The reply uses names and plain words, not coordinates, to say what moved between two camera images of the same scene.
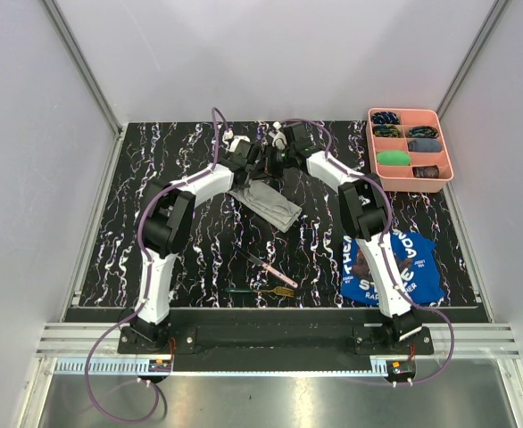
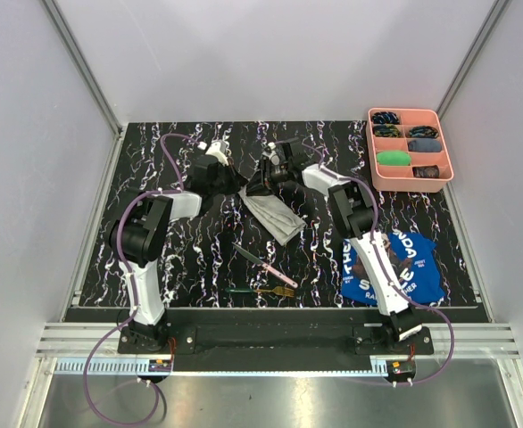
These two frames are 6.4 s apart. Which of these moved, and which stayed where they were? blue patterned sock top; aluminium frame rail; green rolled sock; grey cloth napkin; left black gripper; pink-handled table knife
Moved: left black gripper; grey cloth napkin
Stayed: blue patterned sock top; aluminium frame rail; pink-handled table knife; green rolled sock
